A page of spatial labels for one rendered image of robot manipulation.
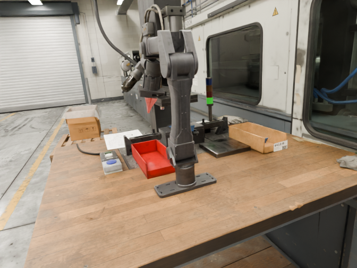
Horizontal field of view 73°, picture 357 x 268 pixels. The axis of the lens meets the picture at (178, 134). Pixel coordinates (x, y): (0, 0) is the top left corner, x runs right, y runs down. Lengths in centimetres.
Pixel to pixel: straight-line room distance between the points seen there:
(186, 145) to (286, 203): 32
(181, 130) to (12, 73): 1001
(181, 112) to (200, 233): 32
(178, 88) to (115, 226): 40
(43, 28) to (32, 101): 262
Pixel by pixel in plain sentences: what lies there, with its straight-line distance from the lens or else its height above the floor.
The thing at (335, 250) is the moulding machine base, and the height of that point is 37.
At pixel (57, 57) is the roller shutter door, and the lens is 1029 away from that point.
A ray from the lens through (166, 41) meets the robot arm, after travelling 67.
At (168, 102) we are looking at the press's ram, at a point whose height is 112.
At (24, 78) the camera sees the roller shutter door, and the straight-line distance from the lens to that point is 1049.
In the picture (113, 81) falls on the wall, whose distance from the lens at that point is 1030.
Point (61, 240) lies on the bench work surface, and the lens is 69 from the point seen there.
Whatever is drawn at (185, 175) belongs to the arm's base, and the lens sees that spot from 75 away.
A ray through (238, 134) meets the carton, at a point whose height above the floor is 95.
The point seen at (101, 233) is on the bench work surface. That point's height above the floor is 90.
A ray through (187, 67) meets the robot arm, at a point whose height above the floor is 127.
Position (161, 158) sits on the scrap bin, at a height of 90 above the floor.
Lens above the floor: 129
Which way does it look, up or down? 16 degrees down
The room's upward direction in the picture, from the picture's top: 4 degrees counter-clockwise
